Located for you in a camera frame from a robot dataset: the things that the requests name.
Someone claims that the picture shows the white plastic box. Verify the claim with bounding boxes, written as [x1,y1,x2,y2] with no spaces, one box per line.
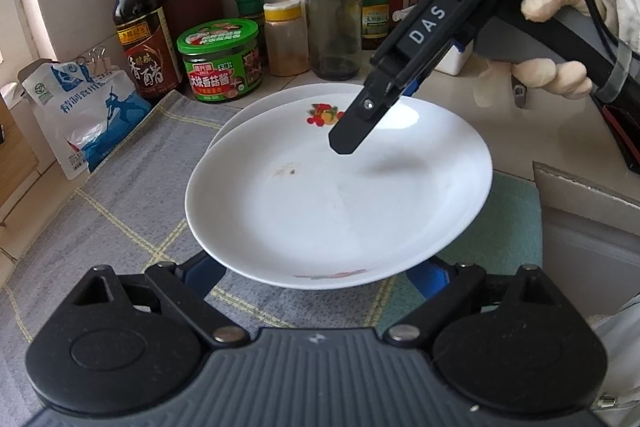
[434,43,474,77]

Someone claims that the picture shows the white plate with small stain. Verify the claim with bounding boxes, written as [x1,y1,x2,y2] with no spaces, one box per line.
[185,93,494,291]

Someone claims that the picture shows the white plate with large stain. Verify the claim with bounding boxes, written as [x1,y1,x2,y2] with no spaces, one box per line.
[205,83,369,158]

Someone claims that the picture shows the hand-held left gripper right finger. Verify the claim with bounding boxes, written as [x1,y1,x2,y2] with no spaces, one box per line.
[383,256,564,349]

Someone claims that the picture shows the white jacket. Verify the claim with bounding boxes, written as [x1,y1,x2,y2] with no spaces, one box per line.
[587,309,640,427]

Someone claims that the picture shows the glass bottle with red cap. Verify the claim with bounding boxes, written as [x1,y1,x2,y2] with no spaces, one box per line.
[305,0,364,82]

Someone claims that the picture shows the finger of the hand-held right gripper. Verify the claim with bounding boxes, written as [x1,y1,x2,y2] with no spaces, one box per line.
[397,73,426,99]
[328,76,402,156]

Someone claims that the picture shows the dark vinegar bottle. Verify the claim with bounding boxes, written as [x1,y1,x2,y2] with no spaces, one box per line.
[107,0,182,103]

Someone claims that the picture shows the grey cardboard box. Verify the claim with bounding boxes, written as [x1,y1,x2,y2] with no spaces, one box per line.
[532,161,640,321]

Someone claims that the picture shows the white and blue salt bag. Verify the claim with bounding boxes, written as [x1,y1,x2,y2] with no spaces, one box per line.
[17,61,154,180]

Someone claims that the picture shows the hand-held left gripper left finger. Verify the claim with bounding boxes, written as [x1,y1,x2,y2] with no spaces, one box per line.
[73,251,250,349]

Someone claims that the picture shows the green lidded sauce jar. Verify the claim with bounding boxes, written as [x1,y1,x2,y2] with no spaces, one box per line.
[176,18,265,103]

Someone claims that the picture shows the grey and teal towel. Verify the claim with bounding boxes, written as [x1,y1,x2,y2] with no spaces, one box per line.
[0,89,545,413]

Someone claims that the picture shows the person's right forearm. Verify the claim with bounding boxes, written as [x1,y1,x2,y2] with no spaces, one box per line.
[582,0,640,58]

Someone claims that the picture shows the green-cap spice jar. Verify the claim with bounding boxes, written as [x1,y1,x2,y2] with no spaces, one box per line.
[236,0,266,39]

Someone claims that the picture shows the yellow-lid spice jar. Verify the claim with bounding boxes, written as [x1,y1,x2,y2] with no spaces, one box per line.
[263,0,311,77]

